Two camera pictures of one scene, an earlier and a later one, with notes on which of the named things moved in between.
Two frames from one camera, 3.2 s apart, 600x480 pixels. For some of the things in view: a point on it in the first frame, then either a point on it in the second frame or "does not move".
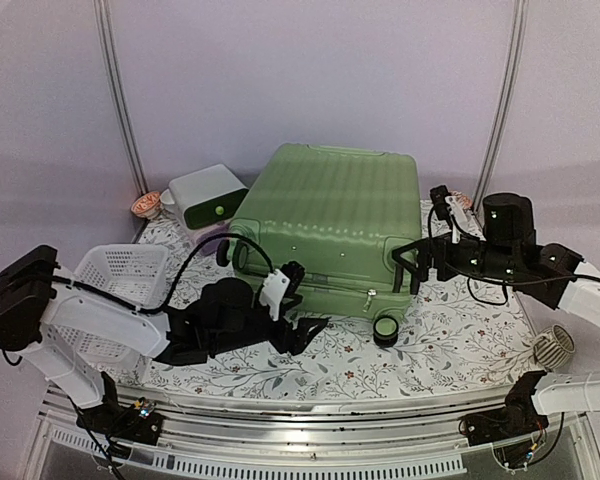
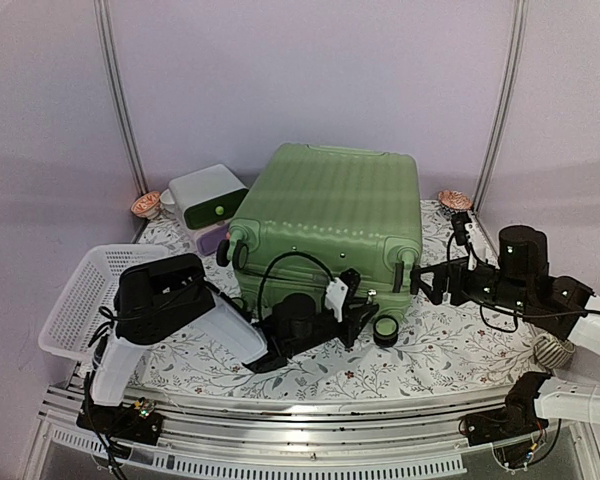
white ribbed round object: [554, 347] does not move
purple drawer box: [211, 246] does not move
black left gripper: [284, 343] -> [352, 317]
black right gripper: [426, 258] -> [455, 270]
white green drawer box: [207, 198] does not move
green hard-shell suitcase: [342, 214] does not move
